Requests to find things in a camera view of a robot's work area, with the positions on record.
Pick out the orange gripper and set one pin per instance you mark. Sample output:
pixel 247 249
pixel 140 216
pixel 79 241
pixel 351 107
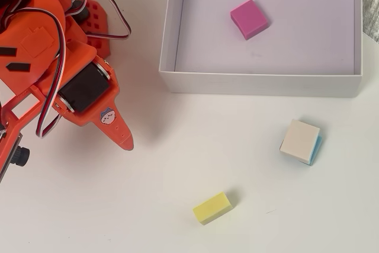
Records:
pixel 84 91

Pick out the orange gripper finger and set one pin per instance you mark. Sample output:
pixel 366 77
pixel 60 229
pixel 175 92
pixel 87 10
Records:
pixel 115 128

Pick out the pink foam cuboid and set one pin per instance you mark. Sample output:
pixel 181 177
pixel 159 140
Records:
pixel 248 19

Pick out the orange robot base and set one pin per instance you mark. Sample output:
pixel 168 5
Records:
pixel 97 22

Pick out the yellow foam cuboid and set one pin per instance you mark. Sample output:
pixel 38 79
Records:
pixel 211 207

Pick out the white cardboard box bin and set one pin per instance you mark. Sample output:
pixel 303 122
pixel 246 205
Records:
pixel 266 84

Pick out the white foam cuboid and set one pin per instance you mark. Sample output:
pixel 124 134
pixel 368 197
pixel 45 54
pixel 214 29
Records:
pixel 299 139

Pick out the blue foam cuboid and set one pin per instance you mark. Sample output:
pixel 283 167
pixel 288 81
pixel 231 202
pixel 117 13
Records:
pixel 317 149

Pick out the wrist camera with orange mount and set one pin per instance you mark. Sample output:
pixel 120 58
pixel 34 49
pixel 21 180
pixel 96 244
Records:
pixel 20 155

